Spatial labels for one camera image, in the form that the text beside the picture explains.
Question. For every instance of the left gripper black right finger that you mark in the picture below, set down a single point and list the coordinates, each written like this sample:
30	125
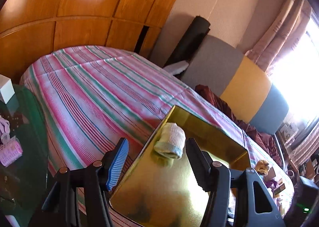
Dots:
254	204

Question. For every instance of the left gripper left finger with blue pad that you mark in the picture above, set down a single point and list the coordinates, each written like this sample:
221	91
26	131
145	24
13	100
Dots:
60	207

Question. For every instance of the yellow knitted sock roll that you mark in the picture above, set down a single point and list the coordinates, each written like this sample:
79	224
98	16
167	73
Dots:
262	167

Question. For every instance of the white grey towel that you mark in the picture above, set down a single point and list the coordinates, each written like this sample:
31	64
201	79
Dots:
171	142

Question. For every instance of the green white tea box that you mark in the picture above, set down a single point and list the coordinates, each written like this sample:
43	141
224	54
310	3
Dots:
277	190

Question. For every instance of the purple snack packet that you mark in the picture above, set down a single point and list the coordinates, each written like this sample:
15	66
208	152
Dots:
271	184

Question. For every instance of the white cardboard box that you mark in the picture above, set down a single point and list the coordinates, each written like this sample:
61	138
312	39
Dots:
270	176

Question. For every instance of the green glass side table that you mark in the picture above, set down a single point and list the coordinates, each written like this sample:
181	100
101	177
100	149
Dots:
23	183

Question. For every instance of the maroon crumpled blanket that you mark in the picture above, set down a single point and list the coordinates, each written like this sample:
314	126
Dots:
264	140

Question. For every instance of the gold metal tin box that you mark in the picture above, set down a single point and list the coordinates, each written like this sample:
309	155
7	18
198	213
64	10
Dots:
160	191

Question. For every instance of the white product box on shelf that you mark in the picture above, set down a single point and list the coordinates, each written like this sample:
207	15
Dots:
289	131

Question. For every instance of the striped pink green bedsheet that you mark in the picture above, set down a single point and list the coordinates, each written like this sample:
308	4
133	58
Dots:
92	96

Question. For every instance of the grey yellow blue headboard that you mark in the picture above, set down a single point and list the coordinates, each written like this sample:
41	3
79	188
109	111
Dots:
239	82

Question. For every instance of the small white box on table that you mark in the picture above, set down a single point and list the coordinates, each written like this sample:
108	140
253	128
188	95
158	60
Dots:
6	89

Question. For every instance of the white pillow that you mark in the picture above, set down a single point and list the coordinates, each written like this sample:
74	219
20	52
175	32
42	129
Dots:
176	68

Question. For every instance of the pink patterned curtain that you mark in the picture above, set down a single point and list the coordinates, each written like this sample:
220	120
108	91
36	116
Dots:
283	35

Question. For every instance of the black rolled mat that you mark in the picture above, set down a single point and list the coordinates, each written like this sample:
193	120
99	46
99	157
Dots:
190	41

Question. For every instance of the wooden wardrobe panels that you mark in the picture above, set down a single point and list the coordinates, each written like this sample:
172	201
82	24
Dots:
31	29

